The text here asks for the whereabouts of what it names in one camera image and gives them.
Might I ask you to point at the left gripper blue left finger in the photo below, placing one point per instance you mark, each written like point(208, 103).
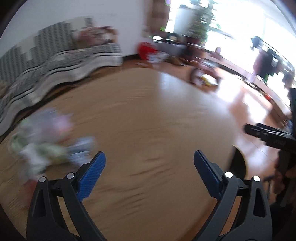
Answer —
point(45, 219)

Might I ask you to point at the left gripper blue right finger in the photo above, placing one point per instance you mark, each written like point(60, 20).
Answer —
point(253, 218)

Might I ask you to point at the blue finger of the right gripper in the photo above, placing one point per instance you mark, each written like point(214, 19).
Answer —
point(272, 137)

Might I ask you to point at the blue wrapper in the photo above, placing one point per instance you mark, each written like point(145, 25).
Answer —
point(79, 152)

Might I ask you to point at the dark wooden chair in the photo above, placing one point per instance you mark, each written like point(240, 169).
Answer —
point(284, 182)

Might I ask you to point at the hanging dark clothes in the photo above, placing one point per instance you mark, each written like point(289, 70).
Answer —
point(267, 61)

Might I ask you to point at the pink toy tricycle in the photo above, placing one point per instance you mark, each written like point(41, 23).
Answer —
point(203, 67)

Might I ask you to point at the green potted plant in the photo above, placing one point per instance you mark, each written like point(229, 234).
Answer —
point(200, 22)

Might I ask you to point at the red plastic bag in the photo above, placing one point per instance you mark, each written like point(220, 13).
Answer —
point(144, 49)

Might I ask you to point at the beige curtain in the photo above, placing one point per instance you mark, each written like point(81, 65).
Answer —
point(157, 16)

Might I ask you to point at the floral cushion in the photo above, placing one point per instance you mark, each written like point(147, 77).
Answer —
point(94, 36)

